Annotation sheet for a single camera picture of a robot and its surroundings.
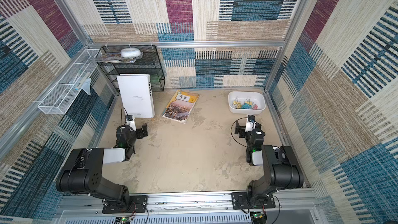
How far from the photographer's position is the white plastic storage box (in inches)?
42.2

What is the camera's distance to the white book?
0.89 m

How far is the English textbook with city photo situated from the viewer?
3.48 ft

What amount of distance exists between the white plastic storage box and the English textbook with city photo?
0.25 m

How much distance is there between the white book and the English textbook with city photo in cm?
12

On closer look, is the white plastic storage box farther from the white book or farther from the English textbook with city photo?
the white book
